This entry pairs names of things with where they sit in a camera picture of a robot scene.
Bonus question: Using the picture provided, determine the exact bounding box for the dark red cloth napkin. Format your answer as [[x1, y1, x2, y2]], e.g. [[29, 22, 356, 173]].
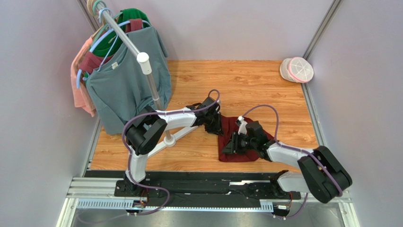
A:
[[218, 116, 274, 162]]

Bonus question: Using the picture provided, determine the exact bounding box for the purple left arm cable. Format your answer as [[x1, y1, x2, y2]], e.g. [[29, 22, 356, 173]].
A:
[[75, 89, 221, 225]]

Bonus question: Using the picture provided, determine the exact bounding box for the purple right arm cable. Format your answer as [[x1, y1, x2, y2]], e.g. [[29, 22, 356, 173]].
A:
[[241, 104, 344, 220]]

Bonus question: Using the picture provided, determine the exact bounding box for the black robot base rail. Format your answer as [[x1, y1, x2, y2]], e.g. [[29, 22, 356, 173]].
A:
[[84, 170, 302, 214]]

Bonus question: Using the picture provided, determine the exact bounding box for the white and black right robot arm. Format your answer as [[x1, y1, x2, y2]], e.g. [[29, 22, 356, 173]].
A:
[[219, 121, 353, 203]]

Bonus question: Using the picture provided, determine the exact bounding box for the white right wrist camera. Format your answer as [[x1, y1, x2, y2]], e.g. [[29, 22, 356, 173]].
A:
[[236, 116, 247, 135]]

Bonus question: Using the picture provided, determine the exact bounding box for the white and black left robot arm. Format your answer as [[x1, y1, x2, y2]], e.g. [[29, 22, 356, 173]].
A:
[[122, 97, 222, 184]]

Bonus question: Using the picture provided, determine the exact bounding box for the silver and white clothes rack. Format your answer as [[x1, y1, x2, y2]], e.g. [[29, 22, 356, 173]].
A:
[[91, 0, 203, 157]]

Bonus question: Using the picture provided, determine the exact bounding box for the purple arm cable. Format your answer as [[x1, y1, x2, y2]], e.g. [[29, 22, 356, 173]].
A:
[[241, 104, 344, 220], [75, 89, 221, 225]]

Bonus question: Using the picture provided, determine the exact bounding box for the blue-grey t-shirt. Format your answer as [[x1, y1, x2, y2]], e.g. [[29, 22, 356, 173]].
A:
[[87, 27, 172, 135]]

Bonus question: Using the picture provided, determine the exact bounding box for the green t-shirt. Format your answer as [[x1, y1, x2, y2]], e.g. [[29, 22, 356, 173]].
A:
[[94, 8, 151, 57]]

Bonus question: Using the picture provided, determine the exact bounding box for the white and pink mesh bag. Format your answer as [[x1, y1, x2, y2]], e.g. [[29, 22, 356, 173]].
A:
[[280, 57, 314, 83]]

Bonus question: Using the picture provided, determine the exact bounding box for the dark red t-shirt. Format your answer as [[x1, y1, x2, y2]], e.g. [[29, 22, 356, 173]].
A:
[[78, 18, 144, 77]]

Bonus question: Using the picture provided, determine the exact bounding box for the pink t-shirt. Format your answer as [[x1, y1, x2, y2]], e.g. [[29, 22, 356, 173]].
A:
[[70, 37, 96, 117]]

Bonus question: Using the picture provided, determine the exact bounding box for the light blue clothes hanger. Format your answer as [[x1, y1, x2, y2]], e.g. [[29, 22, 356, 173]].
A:
[[75, 1, 151, 89]]

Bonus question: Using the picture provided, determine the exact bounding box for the aluminium frame post right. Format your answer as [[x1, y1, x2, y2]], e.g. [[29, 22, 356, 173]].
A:
[[303, 0, 343, 60]]

